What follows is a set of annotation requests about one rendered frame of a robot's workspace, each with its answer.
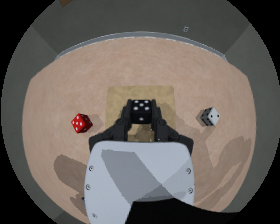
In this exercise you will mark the black die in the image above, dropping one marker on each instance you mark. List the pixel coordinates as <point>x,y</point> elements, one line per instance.
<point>141,112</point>

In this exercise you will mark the red die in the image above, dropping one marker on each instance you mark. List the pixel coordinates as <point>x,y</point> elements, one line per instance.
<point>81,123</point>

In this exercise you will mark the tan mat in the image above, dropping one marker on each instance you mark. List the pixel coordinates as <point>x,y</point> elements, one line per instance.
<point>117,99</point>

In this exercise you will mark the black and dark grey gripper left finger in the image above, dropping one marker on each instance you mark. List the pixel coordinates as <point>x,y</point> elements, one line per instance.
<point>119,131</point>

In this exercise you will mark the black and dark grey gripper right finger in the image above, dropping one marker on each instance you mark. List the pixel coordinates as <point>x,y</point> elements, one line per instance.
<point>163,132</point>

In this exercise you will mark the grey die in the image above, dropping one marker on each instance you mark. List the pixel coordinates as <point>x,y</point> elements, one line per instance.
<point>210,117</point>

